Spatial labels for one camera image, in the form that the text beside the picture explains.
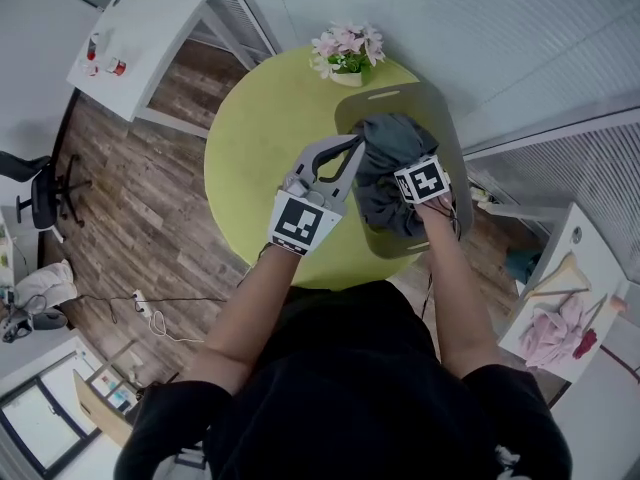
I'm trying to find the white desk with bottles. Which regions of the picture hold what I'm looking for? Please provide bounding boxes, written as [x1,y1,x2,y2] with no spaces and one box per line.
[65,0,254,140]

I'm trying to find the person's black shirt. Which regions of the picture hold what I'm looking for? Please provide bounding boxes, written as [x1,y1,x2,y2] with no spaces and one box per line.
[113,279,574,480]

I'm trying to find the grey headset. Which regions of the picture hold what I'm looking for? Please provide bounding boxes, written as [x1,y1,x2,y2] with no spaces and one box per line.
[0,306,69,345]

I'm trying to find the dark grey laundry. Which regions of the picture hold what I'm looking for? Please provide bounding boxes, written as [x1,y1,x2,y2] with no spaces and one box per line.
[351,112,442,240]

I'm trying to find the wooden shelf cabinet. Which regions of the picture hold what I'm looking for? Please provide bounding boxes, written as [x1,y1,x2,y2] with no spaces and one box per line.
[71,337,147,450]

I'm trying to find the white table with clothes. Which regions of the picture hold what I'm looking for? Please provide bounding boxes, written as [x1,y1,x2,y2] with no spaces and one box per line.
[498,202,640,385]

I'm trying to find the red cloth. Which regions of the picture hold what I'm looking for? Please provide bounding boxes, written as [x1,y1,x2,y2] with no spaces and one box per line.
[571,328,600,361]

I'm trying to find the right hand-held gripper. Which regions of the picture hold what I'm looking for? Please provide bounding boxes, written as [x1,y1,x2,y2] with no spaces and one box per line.
[393,154,452,205]

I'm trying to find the pink flowers in white pot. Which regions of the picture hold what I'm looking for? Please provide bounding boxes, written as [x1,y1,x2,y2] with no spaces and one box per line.
[309,19,388,88]

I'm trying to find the pink garment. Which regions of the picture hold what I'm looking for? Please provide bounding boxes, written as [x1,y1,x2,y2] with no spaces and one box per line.
[516,297,592,370]

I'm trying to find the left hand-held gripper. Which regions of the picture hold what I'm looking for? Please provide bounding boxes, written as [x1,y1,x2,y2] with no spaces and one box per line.
[268,134,367,257]

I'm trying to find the white stuffed bag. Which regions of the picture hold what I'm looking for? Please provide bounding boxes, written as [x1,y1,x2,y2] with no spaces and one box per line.
[14,259,79,315]

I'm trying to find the teal cloth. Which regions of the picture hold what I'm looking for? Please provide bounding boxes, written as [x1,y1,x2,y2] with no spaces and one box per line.
[504,249,544,285]

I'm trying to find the white power strip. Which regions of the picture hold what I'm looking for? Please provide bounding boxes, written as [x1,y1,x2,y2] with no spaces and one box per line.
[131,289,154,320]

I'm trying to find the grey laundry basket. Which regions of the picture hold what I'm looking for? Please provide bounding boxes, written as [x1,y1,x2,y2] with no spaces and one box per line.
[333,81,476,261]

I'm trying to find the person's left forearm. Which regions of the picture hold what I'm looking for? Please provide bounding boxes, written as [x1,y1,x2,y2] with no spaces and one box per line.
[188,242,302,397]

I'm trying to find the dark framed window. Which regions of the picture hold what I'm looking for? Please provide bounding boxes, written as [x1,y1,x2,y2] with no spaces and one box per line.
[0,371,103,475]

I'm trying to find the wooden clothes hanger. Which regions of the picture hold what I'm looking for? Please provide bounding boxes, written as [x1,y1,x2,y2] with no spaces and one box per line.
[521,250,595,300]

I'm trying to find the white cable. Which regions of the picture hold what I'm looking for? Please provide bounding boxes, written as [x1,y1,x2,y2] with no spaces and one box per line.
[149,309,206,345]

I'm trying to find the person's right forearm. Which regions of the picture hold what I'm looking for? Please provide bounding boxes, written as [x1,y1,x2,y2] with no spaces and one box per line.
[413,191,502,380]

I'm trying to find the black office chair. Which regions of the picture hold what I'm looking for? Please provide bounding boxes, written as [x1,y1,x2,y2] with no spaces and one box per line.
[0,149,94,243]

